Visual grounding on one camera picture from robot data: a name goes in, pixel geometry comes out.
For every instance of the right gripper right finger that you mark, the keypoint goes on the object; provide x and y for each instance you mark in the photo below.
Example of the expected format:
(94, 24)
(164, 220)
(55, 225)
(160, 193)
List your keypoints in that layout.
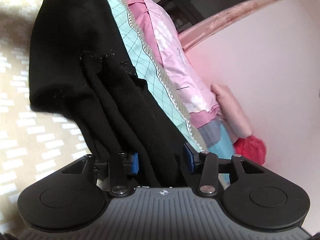
(191, 157)

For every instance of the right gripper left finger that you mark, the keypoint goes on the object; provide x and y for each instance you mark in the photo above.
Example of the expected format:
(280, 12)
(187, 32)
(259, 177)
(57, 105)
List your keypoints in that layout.
(131, 164)

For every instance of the black pants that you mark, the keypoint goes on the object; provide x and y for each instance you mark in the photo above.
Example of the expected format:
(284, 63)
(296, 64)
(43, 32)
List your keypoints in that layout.
(79, 68)

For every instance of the blue grey striped pillow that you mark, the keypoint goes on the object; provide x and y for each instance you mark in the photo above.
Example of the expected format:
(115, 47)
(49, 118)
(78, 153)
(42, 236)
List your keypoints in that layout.
(217, 139)

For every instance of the light pink folded cloth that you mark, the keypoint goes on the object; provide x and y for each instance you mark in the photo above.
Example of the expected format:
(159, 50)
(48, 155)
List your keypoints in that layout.
(232, 111)

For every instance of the red folded blanket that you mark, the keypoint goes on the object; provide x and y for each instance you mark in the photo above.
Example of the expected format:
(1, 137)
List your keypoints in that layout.
(251, 148)

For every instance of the zigzag patterned bedsheet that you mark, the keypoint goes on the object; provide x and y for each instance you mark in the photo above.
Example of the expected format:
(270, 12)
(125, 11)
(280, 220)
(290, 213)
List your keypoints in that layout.
(34, 144)

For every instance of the pink satin curtain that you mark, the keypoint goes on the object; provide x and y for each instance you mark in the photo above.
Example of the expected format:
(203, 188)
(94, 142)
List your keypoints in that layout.
(208, 27)

